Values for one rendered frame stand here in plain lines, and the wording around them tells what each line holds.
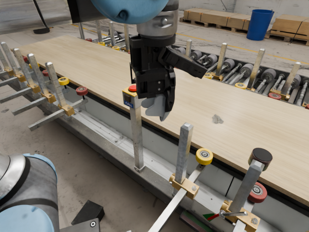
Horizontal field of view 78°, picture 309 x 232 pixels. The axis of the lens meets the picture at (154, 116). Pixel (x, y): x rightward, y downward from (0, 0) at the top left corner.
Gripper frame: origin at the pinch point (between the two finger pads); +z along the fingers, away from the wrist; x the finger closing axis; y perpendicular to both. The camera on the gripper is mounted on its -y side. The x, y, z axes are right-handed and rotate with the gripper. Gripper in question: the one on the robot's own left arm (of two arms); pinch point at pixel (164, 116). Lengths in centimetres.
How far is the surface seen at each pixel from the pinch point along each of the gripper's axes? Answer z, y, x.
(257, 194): 41, -37, 9
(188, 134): 17.6, -12.9, -8.3
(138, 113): 21.0, 0.3, -30.7
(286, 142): 42, -72, -10
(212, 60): 50, -106, -136
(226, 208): 45, -24, 9
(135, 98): 11.0, 1.9, -27.6
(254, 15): 70, -408, -420
